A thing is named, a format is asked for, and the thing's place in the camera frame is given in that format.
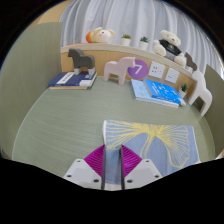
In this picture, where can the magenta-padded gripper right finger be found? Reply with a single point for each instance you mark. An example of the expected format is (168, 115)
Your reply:
(145, 171)

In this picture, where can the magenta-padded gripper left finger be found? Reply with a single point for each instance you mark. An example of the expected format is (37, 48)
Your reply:
(80, 171)

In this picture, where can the light blue book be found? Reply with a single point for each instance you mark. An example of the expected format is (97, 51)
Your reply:
(138, 90)

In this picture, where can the small plant in white pot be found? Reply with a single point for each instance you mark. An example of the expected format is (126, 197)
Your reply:
(182, 93)
(143, 45)
(125, 41)

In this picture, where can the navy blue book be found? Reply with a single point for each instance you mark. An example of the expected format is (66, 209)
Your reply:
(63, 80)

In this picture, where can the large white wooden horse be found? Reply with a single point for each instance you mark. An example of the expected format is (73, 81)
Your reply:
(201, 90)

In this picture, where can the green desk partition panel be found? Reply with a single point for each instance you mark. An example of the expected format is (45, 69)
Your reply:
(215, 96)
(30, 66)

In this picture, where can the pink wooden horse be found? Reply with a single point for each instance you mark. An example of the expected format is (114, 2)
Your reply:
(118, 68)

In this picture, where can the dark grey wooden horse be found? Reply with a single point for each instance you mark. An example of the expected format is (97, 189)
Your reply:
(81, 60)

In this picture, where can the wooden ledge shelf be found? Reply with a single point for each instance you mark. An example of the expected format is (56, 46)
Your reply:
(100, 55)

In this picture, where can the small black wooden horse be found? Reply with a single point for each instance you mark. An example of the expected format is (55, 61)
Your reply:
(190, 61)

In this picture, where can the white teddy bear black shirt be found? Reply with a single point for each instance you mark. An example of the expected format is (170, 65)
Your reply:
(170, 46)

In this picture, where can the cream and orange plush toy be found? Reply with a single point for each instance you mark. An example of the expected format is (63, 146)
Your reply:
(101, 35)

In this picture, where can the white curtain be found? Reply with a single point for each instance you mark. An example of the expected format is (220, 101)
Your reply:
(140, 16)

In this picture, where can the white wall socket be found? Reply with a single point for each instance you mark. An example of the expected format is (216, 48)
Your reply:
(172, 75)
(156, 70)

